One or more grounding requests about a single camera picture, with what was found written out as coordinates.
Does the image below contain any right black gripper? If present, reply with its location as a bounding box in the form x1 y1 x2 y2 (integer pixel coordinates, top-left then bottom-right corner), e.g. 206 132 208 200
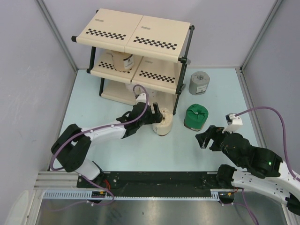
194 125 242 167

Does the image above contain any cream paper roll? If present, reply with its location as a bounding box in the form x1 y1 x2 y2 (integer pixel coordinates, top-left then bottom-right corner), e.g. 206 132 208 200
152 108 173 136

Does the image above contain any white flowered paper roll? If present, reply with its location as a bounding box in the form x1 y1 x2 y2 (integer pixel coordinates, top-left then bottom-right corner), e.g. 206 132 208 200
149 90 160 99

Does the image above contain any brown paper roll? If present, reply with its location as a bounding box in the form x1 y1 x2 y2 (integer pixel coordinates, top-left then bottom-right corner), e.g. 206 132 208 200
111 51 135 71

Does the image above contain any white dotted paper roll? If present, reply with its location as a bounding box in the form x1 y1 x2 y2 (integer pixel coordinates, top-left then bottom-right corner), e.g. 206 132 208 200
125 84 134 93

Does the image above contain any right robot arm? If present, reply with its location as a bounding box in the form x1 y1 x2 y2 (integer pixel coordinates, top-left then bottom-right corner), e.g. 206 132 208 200
195 125 300 215

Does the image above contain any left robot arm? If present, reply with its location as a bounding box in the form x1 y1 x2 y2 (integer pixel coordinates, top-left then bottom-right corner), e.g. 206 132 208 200
51 102 163 188

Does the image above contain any beige three-tier shelf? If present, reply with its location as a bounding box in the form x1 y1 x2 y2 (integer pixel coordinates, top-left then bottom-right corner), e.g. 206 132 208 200
71 8 195 113

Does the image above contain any green wrapped paper roll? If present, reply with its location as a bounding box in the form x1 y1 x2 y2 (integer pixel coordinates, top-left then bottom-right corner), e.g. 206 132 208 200
184 104 209 131

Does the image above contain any grey wrapped paper roll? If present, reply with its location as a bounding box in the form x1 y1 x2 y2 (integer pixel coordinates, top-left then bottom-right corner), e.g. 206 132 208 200
189 71 210 95

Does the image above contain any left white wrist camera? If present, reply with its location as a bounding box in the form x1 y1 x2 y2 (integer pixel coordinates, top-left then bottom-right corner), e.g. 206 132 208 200
135 93 148 104

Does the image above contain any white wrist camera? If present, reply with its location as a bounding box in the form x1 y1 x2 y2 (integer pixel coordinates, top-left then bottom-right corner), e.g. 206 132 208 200
135 93 148 104
222 113 243 133

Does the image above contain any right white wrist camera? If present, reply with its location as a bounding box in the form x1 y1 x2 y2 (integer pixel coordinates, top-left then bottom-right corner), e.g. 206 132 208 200
222 113 243 133

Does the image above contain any grey slotted cable duct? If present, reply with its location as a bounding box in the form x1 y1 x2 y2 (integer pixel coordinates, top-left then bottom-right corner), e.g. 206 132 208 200
43 189 221 201

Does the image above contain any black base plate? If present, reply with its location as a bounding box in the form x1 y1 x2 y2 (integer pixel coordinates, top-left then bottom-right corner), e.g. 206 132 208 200
77 172 239 203

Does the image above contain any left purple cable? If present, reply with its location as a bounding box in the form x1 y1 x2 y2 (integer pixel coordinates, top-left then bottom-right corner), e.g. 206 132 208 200
49 84 150 207

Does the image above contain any aluminium frame rail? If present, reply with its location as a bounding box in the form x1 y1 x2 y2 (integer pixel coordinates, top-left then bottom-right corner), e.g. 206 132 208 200
33 171 82 191

